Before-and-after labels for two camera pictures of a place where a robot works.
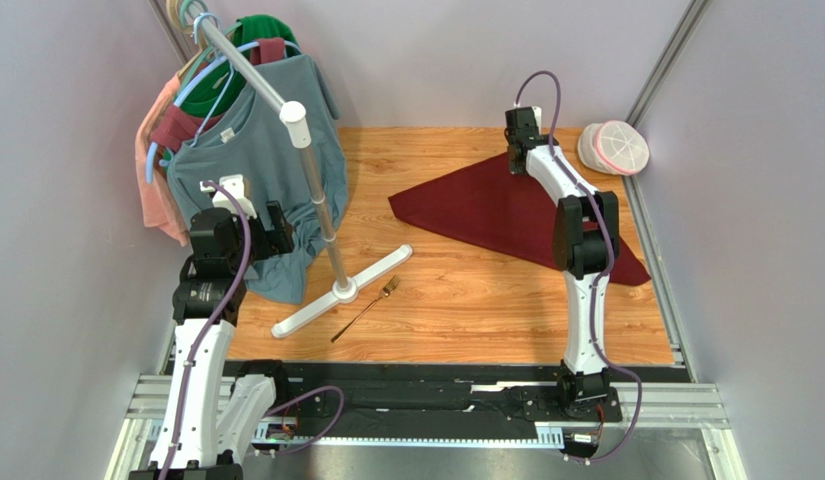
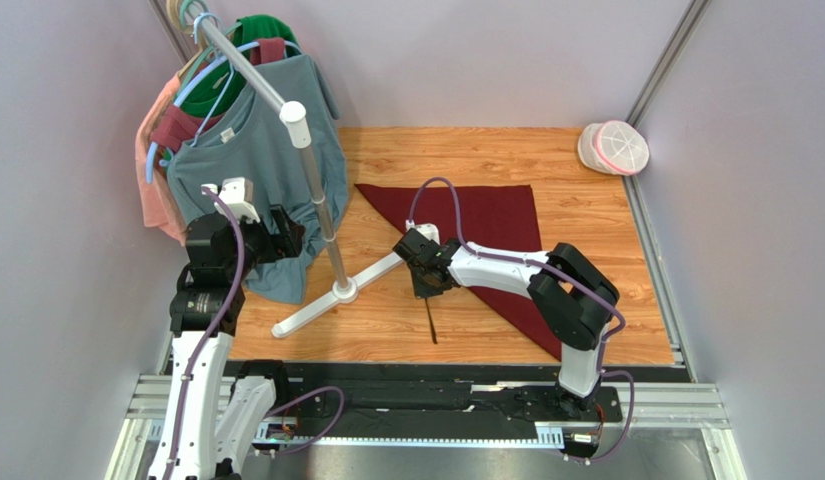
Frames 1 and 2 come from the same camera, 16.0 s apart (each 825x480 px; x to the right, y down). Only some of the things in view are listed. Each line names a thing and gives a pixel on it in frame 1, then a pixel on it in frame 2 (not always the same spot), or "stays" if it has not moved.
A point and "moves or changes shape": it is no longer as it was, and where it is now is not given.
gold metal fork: x=391 y=286 -> x=431 y=322
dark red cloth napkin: x=486 y=205 moves or changes shape
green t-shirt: x=225 y=83 stays
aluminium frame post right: x=668 y=61 stays
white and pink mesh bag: x=612 y=147 stays
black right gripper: x=516 y=153 -> x=431 y=282
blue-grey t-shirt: x=249 y=141 stays
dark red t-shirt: x=180 y=126 stays
